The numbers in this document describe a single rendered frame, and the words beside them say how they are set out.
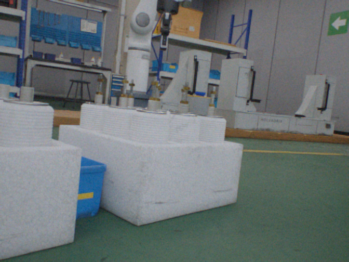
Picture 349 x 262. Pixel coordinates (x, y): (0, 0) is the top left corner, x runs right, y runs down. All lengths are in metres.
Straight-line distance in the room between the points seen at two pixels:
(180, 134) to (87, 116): 0.28
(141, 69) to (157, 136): 0.61
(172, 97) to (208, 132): 2.35
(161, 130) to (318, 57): 6.53
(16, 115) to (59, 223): 0.20
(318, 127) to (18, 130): 3.99
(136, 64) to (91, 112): 0.45
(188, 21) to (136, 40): 5.00
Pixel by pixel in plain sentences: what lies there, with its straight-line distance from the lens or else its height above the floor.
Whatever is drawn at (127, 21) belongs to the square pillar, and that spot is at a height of 1.83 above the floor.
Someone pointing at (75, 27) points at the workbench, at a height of 1.46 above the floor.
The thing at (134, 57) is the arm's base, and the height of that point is 0.44.
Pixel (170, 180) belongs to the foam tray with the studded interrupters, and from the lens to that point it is 0.82.
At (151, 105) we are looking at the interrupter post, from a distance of 0.84.
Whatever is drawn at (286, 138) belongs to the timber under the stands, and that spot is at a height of 0.03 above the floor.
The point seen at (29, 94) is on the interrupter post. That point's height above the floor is 0.27.
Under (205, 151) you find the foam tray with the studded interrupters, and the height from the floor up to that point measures 0.16.
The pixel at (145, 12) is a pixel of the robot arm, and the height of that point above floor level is 0.61.
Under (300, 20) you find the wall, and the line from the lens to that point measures 7.78.
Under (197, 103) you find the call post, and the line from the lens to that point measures 1.24.
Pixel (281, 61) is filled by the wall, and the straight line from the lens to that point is 7.87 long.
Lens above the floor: 0.28
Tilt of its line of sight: 5 degrees down
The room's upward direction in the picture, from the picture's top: 6 degrees clockwise
